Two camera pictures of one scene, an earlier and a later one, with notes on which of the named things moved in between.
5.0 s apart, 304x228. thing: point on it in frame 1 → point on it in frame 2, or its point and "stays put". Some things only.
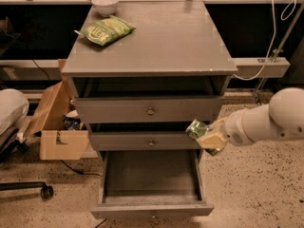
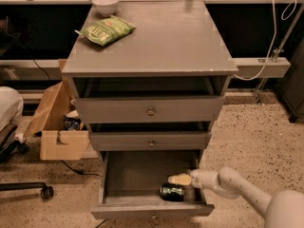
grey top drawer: [148, 108] stays put
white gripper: [234, 130] → [197, 179]
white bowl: [104, 4] stays put
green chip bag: [106, 30] stays put
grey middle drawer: [143, 141] stays put
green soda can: [196, 129] → [172, 192]
